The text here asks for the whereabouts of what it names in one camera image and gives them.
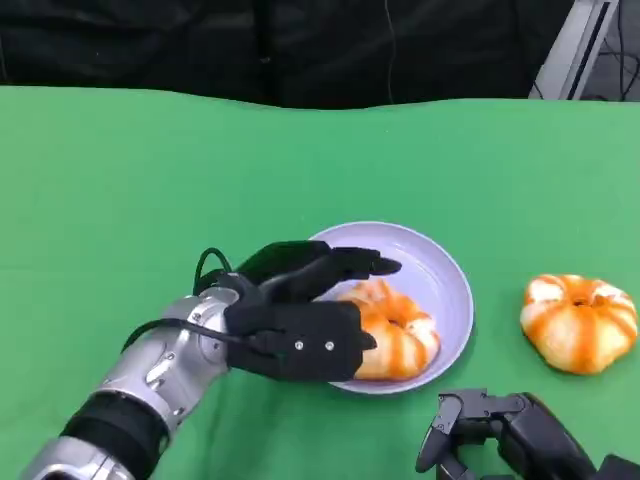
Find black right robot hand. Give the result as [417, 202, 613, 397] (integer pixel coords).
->
[414, 387, 601, 480]

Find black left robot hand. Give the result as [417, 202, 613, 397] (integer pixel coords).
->
[233, 239, 404, 354]

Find orange and white toy bread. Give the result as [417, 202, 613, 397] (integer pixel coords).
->
[519, 273, 640, 377]
[335, 278, 442, 383]

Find lilac plate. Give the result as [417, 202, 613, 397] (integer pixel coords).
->
[305, 220, 475, 397]

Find green table cloth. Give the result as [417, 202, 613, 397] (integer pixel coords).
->
[0, 83, 640, 480]

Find black curtain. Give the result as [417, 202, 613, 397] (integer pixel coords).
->
[0, 0, 577, 110]

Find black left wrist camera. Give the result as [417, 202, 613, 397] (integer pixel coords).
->
[223, 301, 365, 383]

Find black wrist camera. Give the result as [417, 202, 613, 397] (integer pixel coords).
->
[594, 452, 640, 480]
[223, 301, 365, 383]

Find looped black arm cable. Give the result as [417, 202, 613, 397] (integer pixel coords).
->
[191, 246, 239, 298]

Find long black arm cable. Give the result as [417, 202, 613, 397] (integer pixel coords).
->
[121, 317, 274, 353]

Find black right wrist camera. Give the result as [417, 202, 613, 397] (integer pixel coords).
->
[594, 452, 640, 480]

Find thin hanging cord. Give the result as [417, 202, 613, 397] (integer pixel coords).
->
[383, 0, 400, 104]

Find grey metal post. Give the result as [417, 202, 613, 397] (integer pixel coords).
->
[528, 0, 622, 102]

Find black floor cable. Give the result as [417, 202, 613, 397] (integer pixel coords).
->
[597, 0, 640, 102]

